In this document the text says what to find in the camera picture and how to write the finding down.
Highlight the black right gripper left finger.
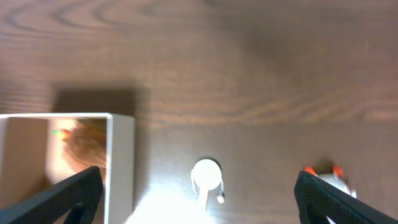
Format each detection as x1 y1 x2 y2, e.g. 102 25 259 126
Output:
1 166 104 224

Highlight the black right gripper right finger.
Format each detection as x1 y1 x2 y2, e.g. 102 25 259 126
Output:
294 170 397 224

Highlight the pink white duck toy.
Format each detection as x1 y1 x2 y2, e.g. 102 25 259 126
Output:
303 164 358 224

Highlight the brown plush capybara toy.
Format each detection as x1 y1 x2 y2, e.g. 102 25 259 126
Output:
46 118 107 183

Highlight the white cardboard box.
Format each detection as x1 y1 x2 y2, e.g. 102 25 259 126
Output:
1 113 135 223

